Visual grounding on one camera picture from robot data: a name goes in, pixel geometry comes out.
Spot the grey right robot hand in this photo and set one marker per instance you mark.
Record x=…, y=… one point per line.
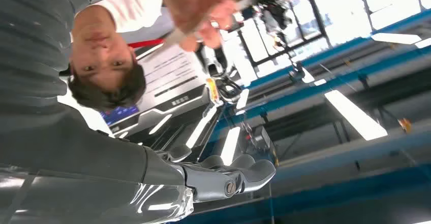
x=84, y=155

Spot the person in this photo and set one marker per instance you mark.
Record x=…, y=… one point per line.
x=101, y=47

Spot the black background machine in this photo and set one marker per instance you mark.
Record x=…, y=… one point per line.
x=271, y=0

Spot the grey standing display kiosk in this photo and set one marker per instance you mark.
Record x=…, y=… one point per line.
x=168, y=74

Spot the ceiling light panel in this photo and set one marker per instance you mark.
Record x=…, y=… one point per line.
x=395, y=38
x=357, y=114

